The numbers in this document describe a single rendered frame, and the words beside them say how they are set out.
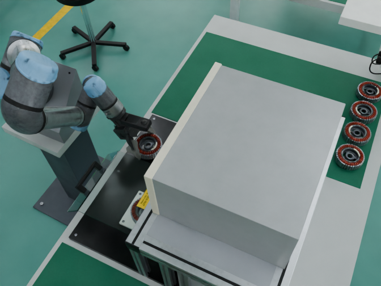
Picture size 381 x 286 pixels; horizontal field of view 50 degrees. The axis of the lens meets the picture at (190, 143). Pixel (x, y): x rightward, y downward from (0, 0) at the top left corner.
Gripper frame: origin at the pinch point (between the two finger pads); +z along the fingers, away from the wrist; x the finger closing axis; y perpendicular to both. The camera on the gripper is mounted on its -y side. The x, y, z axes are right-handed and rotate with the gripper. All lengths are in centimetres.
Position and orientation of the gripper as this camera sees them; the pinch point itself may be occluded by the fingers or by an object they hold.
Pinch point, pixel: (149, 147)
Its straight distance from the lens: 164.0
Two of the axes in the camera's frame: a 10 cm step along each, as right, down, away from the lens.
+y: -7.6, 0.1, 6.5
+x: -4.3, 7.5, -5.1
